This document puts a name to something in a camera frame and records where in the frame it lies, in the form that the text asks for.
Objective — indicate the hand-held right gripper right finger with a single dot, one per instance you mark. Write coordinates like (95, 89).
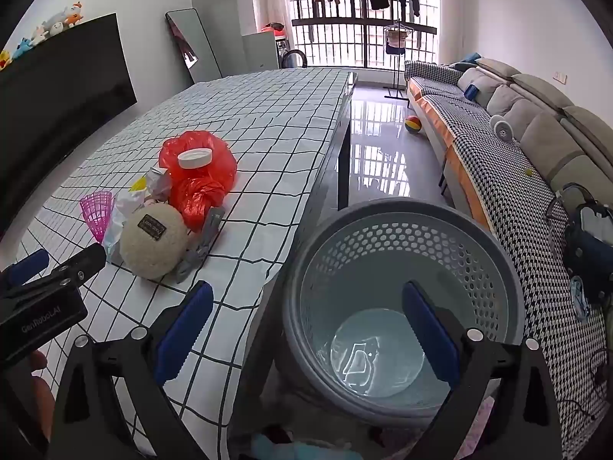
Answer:
(428, 335)

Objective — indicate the dark blue bag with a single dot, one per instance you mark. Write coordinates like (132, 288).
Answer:
(589, 249)

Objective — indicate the black stand with hanging clothes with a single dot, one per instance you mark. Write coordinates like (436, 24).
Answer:
(396, 40)

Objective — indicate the light blue cloth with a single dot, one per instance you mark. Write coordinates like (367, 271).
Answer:
(287, 450)

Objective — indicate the white blue wipe packet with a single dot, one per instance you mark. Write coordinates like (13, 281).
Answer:
(111, 242)

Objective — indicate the white round device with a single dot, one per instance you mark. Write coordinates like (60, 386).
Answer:
(502, 127)

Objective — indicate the white round lid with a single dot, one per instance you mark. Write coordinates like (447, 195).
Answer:
(194, 159)

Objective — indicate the person's left hand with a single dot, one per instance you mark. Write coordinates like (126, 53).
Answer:
(44, 400)

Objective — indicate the red plastic bag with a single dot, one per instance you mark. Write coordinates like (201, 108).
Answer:
(210, 184)

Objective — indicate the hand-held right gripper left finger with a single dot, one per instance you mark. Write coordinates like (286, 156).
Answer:
(184, 330)

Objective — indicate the grey plastic clip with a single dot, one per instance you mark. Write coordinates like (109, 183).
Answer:
(203, 239)

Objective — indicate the colourful ball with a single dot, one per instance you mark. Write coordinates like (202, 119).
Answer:
(413, 124)

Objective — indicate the window grille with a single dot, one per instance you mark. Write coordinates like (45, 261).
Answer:
(335, 33)

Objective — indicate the pink plastic mesh cup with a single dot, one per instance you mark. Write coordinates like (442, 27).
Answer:
(98, 211)

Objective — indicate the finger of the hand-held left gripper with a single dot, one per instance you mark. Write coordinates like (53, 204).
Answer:
(28, 266)
(86, 258)

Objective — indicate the clear plastic packet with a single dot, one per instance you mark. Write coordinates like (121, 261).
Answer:
(581, 297)

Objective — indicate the yellow plastic lid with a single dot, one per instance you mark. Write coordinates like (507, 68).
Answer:
(139, 184)

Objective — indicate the black television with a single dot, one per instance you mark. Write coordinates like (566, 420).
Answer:
(57, 91)

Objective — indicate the standing mirror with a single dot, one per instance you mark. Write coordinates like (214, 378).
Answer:
(198, 52)

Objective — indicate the silver foil wrapper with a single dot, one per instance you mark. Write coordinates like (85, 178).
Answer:
(158, 184)

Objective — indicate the dark table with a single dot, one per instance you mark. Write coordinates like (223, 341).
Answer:
(342, 167)

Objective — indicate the beige round sponge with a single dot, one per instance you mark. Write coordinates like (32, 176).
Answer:
(153, 244)

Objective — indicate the row of plush toys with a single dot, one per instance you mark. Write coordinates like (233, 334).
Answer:
(72, 14)

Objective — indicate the white cabinet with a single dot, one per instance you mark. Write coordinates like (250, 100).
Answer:
(261, 52)

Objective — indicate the white checked tablecloth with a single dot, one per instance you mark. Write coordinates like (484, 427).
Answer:
(268, 120)

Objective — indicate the red item on cabinet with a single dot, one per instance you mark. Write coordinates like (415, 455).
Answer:
(273, 28)

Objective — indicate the grey perforated plastic basket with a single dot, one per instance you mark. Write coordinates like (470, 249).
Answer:
(364, 258)

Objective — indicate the blue pillow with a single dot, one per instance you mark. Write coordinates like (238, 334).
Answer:
(469, 57)

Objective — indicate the houndstooth sofa cover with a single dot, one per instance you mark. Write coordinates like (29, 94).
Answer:
(498, 191)

